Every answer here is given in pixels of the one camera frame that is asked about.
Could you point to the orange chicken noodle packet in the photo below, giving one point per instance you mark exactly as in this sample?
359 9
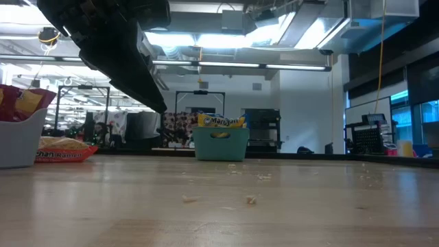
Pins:
65 154

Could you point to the fluorescent ceiling light strip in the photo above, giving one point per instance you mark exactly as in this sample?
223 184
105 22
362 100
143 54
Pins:
226 64
27 57

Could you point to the yellow container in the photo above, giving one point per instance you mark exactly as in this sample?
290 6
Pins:
405 149

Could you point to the grey ceiling junction box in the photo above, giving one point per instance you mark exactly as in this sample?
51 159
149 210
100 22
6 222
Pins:
232 20

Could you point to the noodle crumb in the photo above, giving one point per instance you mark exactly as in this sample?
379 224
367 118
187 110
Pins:
251 200

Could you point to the white plastic bin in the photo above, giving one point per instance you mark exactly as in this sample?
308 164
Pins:
20 144

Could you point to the blue-lit window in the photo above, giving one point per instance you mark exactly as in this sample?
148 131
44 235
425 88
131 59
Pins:
401 120

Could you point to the grey cover cloth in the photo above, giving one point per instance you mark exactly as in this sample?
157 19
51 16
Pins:
144 127

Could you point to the black short post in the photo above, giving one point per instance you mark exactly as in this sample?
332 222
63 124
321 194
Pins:
328 148

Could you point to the black yellow hanging reel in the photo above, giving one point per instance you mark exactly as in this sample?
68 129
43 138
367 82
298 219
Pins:
48 35

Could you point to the dark patterned cloth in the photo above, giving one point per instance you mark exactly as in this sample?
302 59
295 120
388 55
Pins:
178 128

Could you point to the teal plastic basket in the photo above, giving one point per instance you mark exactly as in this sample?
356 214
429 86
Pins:
219 149

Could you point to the black gantry frame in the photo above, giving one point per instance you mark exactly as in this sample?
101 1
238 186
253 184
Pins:
200 92
82 87

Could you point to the blue noodle packet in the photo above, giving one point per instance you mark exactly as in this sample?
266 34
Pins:
221 121

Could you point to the silver ventilation duct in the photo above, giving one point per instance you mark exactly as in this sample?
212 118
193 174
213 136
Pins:
343 34

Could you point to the black perforated rack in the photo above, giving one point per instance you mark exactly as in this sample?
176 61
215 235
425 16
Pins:
368 140

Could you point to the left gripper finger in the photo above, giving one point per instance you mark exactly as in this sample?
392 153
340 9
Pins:
127 68

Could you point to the black dome object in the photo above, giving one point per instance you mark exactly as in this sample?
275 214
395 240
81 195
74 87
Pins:
304 150

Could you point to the white patterned cloth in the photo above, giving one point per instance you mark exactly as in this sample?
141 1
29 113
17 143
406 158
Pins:
116 123

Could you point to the black equipment cart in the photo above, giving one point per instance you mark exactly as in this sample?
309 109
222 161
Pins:
264 130

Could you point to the red beef noodle packet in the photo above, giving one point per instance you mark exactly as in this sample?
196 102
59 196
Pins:
31 101
7 103

